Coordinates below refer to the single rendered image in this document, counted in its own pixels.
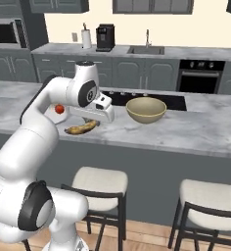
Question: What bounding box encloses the grey counter base panel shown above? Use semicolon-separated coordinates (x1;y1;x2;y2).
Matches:
0;131;231;239

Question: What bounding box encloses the red round fruit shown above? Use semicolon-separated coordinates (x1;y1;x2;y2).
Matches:
54;104;66;115

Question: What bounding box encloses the black hob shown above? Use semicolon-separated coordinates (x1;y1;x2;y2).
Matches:
100;90;188;112

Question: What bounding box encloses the black oven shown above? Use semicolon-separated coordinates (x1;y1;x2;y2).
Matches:
175;59;226;95

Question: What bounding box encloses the grey upper cupboard run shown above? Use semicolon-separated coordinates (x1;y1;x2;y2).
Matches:
0;0;90;52

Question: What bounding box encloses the white paper towel roll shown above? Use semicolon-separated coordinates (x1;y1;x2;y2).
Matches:
80;22;93;50

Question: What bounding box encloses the black coffee machine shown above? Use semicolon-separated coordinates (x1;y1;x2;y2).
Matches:
95;23;116;53

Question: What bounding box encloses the grey sink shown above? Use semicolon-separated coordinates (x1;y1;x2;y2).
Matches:
126;45;166;56

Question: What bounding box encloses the silver tap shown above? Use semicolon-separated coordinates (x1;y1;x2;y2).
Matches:
144;28;153;49

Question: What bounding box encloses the grey glass-front upper cupboard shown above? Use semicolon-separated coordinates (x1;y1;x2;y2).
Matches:
112;0;196;16

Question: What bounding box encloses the beige bowl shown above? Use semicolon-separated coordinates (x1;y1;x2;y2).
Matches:
125;96;168;126

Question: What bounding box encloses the yellow brown banana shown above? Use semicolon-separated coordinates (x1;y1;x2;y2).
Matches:
64;119;100;136

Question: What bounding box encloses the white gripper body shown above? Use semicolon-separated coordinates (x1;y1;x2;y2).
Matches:
68;105;116;125

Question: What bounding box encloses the silver microwave oven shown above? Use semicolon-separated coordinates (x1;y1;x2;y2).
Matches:
0;17;31;50

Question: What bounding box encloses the long grey base cupboard run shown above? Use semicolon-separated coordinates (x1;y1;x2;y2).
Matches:
0;48;180;93

